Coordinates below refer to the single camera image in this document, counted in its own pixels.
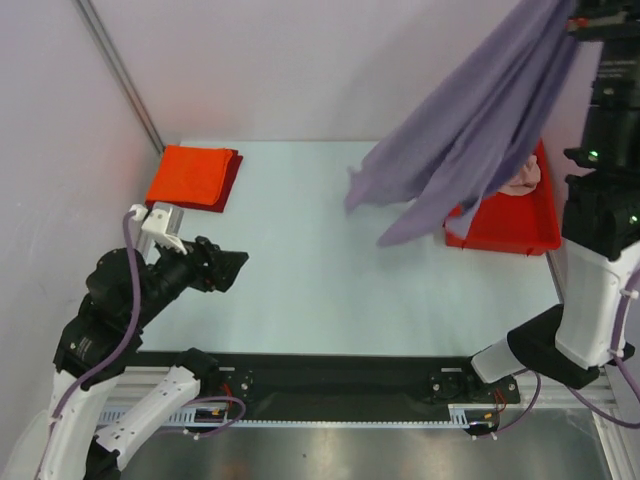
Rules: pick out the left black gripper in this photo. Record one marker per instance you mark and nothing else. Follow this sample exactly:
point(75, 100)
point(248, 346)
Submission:
point(220, 271)

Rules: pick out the purple t-shirt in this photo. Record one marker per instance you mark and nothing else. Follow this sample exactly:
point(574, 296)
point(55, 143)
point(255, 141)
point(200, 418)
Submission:
point(475, 131)

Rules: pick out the folded dark red t-shirt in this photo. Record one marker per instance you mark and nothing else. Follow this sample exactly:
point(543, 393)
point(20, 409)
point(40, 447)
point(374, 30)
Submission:
point(231, 185)

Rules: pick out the red plastic bin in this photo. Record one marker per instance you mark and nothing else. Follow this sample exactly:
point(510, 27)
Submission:
point(525, 225)

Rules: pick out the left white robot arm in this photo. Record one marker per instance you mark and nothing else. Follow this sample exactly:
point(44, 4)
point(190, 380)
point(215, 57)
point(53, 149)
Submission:
point(124, 295)

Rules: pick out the aluminium frame rail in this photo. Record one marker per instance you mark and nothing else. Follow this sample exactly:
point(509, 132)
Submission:
point(137, 382)

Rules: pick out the left aluminium corner post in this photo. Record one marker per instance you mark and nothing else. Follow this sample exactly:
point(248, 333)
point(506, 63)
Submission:
point(115, 64)

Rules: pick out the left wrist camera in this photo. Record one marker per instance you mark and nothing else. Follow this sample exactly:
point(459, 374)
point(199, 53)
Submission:
point(159, 226)

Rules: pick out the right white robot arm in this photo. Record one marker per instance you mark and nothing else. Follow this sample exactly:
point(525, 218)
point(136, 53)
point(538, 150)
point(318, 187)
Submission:
point(571, 341)

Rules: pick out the crumpled pink t-shirt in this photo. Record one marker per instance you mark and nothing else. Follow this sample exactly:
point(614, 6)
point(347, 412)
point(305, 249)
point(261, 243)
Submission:
point(525, 181)

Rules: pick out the white slotted cable duct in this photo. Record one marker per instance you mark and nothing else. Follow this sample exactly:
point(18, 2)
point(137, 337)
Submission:
point(208, 417)

